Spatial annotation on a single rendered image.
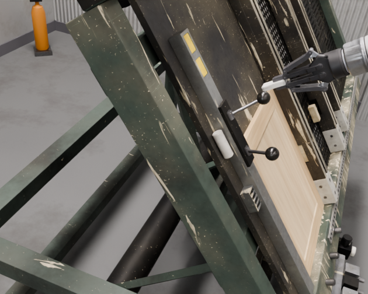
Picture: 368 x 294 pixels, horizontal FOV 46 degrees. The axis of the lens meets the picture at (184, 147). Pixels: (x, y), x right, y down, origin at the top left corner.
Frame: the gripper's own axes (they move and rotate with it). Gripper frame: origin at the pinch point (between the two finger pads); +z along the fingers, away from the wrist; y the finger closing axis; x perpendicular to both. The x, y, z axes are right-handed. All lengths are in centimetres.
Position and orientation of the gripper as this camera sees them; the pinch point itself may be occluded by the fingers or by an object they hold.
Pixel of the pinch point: (274, 84)
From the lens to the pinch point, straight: 127.5
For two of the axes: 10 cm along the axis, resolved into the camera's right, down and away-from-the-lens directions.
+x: -3.7, 5.2, -7.7
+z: -8.1, 2.2, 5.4
